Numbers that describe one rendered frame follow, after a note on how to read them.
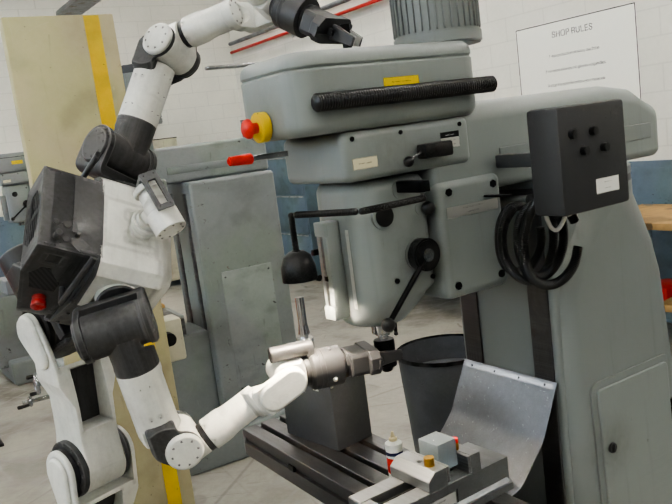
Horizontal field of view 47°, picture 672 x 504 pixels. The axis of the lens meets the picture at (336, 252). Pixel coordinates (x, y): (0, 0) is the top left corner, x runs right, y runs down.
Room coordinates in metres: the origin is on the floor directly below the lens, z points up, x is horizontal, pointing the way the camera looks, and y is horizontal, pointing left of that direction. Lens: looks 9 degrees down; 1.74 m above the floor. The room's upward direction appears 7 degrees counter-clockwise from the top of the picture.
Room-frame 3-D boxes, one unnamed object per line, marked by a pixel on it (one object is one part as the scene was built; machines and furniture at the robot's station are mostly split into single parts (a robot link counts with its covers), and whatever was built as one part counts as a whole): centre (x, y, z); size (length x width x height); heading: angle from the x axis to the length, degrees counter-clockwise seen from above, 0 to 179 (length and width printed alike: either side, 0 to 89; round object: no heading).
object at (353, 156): (1.69, -0.12, 1.68); 0.34 x 0.24 x 0.10; 122
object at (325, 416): (1.99, 0.08, 1.03); 0.22 x 0.12 x 0.20; 39
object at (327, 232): (1.61, 0.01, 1.45); 0.04 x 0.04 x 0.21; 32
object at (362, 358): (1.64, 0.01, 1.23); 0.13 x 0.12 x 0.10; 17
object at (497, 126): (1.94, -0.50, 1.66); 0.80 x 0.23 x 0.20; 122
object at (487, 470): (1.53, -0.13, 0.98); 0.35 x 0.15 x 0.11; 124
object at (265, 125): (1.55, 0.11, 1.76); 0.06 x 0.02 x 0.06; 32
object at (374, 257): (1.67, -0.08, 1.47); 0.21 x 0.19 x 0.32; 32
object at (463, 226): (1.77, -0.25, 1.47); 0.24 x 0.19 x 0.26; 32
